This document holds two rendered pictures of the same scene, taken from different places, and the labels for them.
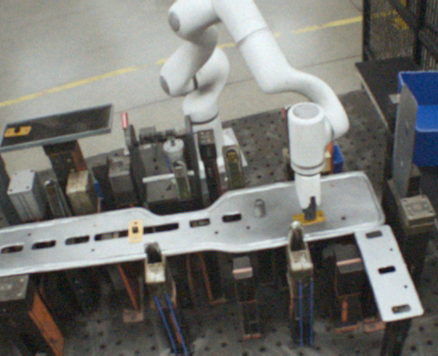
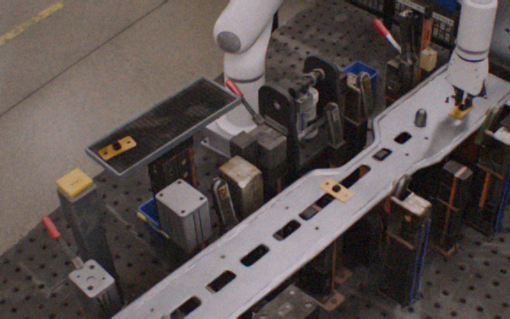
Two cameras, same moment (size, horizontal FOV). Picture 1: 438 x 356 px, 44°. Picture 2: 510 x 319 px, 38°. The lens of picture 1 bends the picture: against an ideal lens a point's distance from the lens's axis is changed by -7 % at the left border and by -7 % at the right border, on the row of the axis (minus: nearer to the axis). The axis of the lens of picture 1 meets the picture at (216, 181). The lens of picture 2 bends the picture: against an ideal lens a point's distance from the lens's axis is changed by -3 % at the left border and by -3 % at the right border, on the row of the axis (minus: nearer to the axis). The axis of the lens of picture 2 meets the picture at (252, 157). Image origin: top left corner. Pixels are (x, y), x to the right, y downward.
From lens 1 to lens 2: 131 cm
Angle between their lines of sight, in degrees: 32
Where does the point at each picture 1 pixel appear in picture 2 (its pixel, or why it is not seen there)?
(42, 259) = (274, 268)
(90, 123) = (205, 103)
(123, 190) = (278, 162)
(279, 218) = (440, 120)
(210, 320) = not seen: hidden behind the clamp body
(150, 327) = (359, 299)
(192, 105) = (247, 60)
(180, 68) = (257, 13)
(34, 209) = (205, 227)
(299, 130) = (485, 15)
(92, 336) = not seen: outside the picture
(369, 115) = (337, 29)
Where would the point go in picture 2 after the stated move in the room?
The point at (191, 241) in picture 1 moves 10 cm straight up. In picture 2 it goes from (397, 171) to (400, 141)
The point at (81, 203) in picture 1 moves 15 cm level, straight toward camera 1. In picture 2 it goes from (254, 192) to (313, 211)
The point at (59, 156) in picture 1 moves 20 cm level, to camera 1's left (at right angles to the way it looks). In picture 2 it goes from (175, 159) to (111, 205)
